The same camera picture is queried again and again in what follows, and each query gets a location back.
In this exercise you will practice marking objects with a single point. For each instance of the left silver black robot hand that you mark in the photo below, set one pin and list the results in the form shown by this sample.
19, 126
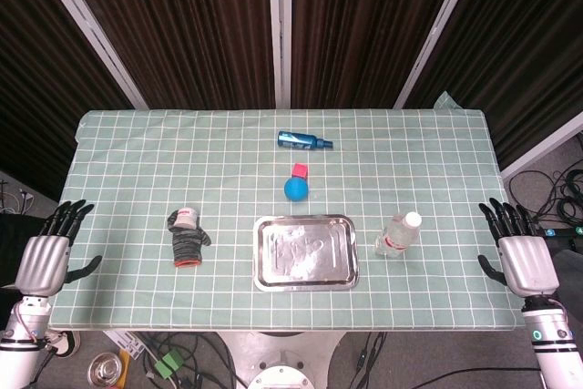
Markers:
43, 263

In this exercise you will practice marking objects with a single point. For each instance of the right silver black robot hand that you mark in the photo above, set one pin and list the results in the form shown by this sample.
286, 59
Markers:
528, 266

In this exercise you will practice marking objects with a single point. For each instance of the transparent water bottle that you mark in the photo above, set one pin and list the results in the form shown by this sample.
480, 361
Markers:
398, 236

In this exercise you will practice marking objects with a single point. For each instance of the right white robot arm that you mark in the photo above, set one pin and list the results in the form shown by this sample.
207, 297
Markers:
555, 352

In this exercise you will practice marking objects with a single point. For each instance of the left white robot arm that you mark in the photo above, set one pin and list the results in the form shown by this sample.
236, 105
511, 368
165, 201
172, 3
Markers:
18, 357

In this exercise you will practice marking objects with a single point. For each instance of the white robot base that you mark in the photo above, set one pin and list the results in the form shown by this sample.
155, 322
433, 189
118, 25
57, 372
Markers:
280, 357

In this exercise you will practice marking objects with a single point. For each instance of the rectangular metal tray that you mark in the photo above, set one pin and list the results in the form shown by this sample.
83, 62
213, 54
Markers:
305, 254

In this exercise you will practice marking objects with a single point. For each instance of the blue spray bottle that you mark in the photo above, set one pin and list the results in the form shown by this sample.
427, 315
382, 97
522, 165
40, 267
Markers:
296, 140

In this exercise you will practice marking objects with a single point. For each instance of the black power strip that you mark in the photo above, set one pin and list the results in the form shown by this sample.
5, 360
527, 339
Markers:
562, 231

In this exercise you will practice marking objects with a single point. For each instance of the white black sneaker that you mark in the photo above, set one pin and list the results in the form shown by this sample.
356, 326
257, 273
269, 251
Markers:
64, 344

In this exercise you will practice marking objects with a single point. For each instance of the small metal bowl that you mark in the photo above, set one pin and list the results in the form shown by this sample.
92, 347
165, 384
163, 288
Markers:
106, 367

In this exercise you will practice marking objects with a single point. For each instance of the green checked tablecloth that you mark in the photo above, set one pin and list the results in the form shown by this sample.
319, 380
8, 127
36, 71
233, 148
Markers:
136, 170

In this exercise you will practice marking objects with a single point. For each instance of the grey striped knit glove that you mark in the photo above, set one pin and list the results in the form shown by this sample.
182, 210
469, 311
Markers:
187, 245

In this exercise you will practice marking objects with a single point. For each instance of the white pill jar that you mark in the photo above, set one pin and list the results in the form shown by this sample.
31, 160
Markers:
187, 217

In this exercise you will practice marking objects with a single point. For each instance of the green plug connector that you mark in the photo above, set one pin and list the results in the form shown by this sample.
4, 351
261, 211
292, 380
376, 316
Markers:
168, 363

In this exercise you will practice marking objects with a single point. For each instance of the blue ball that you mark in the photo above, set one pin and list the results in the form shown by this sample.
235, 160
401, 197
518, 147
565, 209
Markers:
296, 189

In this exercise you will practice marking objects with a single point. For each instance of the pink cube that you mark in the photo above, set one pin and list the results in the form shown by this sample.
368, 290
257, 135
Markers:
300, 170

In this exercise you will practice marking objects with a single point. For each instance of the dark brown pleated curtain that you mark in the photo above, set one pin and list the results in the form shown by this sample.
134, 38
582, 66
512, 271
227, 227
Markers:
191, 20

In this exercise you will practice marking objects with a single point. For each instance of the white frame post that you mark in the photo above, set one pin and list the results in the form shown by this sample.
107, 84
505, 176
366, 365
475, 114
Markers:
279, 29
86, 20
432, 38
542, 147

